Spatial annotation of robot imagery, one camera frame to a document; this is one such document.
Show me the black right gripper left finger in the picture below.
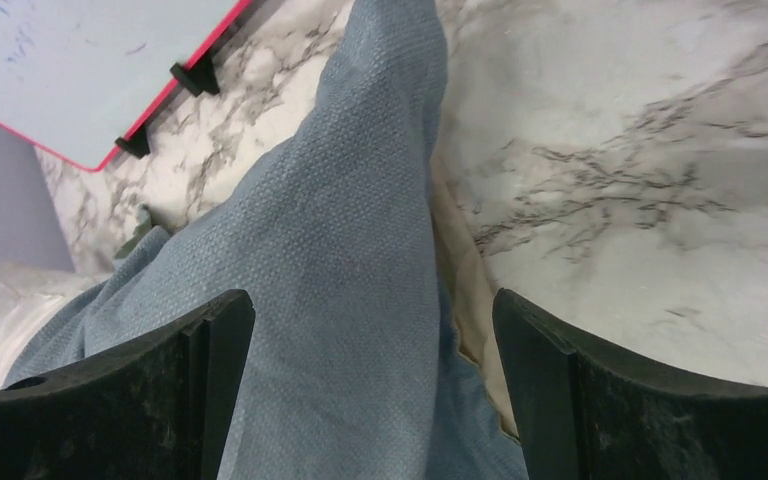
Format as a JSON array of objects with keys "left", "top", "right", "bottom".
[{"left": 0, "top": 290, "right": 255, "bottom": 479}]

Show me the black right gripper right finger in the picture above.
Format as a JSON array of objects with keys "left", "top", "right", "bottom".
[{"left": 492, "top": 289, "right": 768, "bottom": 479}]

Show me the white pillow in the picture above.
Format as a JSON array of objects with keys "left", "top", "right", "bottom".
[{"left": 0, "top": 262, "right": 109, "bottom": 389}]

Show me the patchwork green beige pillowcase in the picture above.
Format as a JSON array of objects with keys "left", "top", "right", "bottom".
[{"left": 113, "top": 158, "right": 521, "bottom": 442}]

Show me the blue pillowcase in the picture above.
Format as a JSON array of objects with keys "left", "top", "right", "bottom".
[{"left": 7, "top": 1, "right": 527, "bottom": 479}]

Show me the red framed whiteboard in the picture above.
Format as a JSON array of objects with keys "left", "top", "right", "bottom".
[{"left": 0, "top": 0, "right": 247, "bottom": 172}]

